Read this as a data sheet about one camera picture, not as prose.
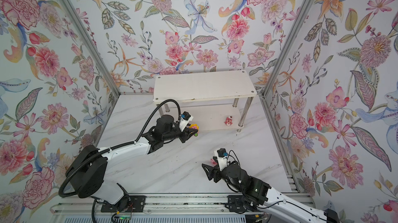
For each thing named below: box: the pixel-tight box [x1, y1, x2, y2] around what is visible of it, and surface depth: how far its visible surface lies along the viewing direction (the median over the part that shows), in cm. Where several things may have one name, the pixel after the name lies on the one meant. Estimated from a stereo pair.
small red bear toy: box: [223, 115, 234, 127], surface depth 95 cm
